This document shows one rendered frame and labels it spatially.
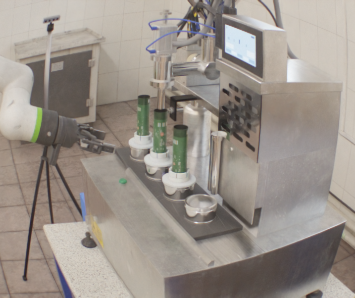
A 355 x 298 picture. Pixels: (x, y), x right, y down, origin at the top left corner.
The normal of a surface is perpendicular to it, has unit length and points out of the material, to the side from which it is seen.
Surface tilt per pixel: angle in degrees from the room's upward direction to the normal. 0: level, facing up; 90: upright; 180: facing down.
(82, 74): 90
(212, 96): 0
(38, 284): 0
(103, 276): 0
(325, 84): 90
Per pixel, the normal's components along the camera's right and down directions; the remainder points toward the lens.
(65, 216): 0.04, -0.92
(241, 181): -0.91, 0.13
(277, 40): 0.41, 0.36
